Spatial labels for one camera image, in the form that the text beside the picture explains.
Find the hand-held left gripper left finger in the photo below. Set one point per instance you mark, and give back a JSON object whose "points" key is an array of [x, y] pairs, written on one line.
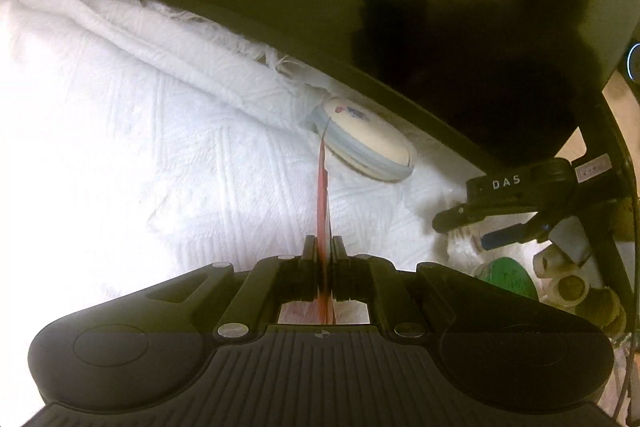
{"points": [[310, 267]]}

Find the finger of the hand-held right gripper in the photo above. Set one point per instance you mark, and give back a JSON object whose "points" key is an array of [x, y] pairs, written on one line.
{"points": [[460, 217], [500, 238]]}

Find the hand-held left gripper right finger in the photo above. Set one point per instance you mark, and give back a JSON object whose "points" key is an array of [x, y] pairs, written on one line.
{"points": [[340, 267]]}

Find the red packet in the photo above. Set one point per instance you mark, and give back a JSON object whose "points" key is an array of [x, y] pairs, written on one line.
{"points": [[324, 207]]}

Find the white plastic tubes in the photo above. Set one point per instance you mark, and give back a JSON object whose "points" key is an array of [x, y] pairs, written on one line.
{"points": [[565, 272]]}

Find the white oval pouch grey edge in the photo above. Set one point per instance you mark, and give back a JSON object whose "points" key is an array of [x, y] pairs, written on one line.
{"points": [[360, 137]]}

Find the white textured blanket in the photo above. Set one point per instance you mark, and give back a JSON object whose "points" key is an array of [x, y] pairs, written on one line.
{"points": [[150, 132]]}

